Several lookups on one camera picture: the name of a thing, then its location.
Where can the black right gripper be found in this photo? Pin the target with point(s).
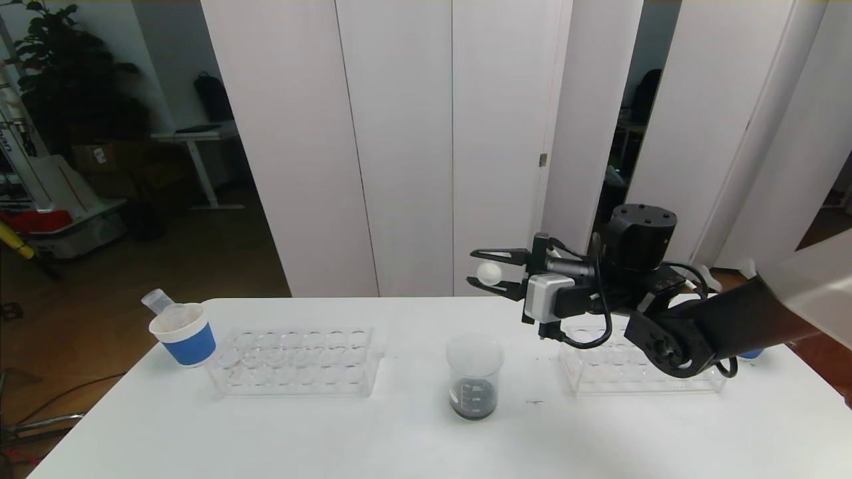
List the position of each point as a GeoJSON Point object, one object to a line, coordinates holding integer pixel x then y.
{"type": "Point", "coordinates": [538, 261]}

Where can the test tube with pale liquid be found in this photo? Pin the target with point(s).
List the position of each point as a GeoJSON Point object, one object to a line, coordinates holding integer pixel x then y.
{"type": "Point", "coordinates": [490, 273]}

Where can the test tube with blue liquid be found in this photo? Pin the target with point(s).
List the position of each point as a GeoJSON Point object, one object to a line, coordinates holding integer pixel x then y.
{"type": "Point", "coordinates": [178, 318]}

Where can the test tube with red liquid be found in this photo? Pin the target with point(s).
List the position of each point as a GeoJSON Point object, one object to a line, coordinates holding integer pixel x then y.
{"type": "Point", "coordinates": [156, 301]}

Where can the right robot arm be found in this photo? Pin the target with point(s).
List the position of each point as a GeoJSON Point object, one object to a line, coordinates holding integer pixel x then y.
{"type": "Point", "coordinates": [699, 319]}

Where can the clear glass beaker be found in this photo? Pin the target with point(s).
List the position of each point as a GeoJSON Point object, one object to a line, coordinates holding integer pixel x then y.
{"type": "Point", "coordinates": [474, 402]}

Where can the clear plastic test tube rack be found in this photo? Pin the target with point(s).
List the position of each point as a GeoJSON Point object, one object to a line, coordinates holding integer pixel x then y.
{"type": "Point", "coordinates": [599, 376]}
{"type": "Point", "coordinates": [293, 359]}

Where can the white folding partition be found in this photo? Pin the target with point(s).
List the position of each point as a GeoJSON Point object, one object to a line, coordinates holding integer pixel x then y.
{"type": "Point", "coordinates": [699, 133]}
{"type": "Point", "coordinates": [399, 133]}

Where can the black office chair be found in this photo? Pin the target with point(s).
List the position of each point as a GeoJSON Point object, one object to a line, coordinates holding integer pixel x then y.
{"type": "Point", "coordinates": [644, 93]}

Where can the blue white paper cup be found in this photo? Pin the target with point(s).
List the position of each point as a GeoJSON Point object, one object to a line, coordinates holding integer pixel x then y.
{"type": "Point", "coordinates": [752, 354]}
{"type": "Point", "coordinates": [190, 346]}

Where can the black backpack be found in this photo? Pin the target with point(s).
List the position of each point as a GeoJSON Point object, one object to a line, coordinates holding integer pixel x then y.
{"type": "Point", "coordinates": [213, 100]}

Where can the white standing desk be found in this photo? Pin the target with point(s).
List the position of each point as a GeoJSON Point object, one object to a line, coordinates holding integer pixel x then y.
{"type": "Point", "coordinates": [193, 136]}

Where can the brown cardboard box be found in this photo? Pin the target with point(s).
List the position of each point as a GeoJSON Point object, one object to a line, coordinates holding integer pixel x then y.
{"type": "Point", "coordinates": [100, 159]}

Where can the white machine base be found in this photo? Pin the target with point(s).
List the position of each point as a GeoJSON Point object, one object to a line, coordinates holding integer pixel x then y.
{"type": "Point", "coordinates": [66, 193]}

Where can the red box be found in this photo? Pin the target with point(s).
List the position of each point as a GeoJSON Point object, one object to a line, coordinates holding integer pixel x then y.
{"type": "Point", "coordinates": [36, 223]}

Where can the dark green potted plant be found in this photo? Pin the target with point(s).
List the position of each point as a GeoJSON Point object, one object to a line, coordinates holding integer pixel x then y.
{"type": "Point", "coordinates": [66, 86]}

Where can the black floor outlet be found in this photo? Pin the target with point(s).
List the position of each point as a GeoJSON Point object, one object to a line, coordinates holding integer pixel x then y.
{"type": "Point", "coordinates": [10, 311]}

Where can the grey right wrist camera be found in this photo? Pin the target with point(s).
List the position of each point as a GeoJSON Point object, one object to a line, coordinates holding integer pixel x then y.
{"type": "Point", "coordinates": [542, 296]}

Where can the metal chair frame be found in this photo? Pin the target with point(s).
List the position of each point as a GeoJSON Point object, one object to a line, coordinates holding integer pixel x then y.
{"type": "Point", "coordinates": [40, 426]}

